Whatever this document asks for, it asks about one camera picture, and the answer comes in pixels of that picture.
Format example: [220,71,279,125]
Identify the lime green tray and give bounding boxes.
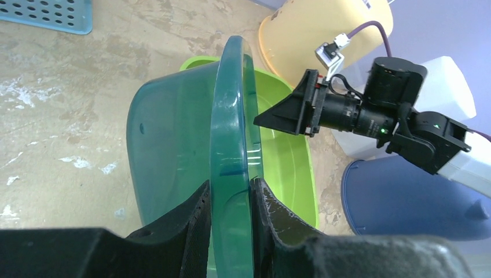
[178,55,320,278]

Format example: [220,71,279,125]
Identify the light blue perforated basket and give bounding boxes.
[1,0,93,35]

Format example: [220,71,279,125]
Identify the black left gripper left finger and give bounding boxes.
[1,182,211,277]

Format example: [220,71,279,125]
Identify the white octagonal large container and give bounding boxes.
[331,56,477,159]

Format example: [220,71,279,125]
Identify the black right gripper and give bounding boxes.
[254,57,428,147]

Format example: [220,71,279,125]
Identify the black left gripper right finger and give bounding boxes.
[249,178,472,277]

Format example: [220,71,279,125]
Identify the blue round bucket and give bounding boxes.
[340,156,490,241]

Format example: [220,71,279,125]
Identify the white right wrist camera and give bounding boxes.
[315,33,350,81]

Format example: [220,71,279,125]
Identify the dark green tray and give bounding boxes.
[126,36,263,277]

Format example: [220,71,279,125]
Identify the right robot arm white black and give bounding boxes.
[254,57,490,196]

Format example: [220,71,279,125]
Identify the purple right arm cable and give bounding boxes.
[347,20,491,142]

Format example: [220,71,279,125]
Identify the cream printed bucket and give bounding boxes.
[258,0,393,87]

